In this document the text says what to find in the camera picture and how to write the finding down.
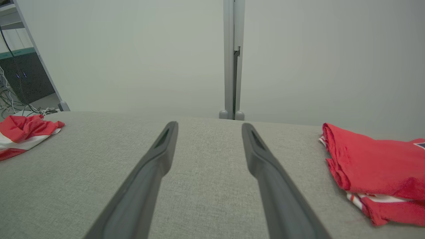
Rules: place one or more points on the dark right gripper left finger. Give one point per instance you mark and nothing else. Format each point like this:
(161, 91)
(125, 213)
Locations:
(139, 192)

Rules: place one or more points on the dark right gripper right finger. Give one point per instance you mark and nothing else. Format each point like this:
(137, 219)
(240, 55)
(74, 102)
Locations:
(282, 202)

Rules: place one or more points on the red Bulls jersey white sleeves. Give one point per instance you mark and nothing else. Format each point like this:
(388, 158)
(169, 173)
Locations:
(375, 169)

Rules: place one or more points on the red shorts white stripe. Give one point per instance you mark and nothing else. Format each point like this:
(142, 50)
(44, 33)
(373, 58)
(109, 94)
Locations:
(23, 131)

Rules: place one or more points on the dark cabinet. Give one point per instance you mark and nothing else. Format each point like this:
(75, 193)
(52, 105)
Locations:
(30, 79)

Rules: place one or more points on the grey partition joint post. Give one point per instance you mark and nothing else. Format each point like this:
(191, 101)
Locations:
(229, 66)

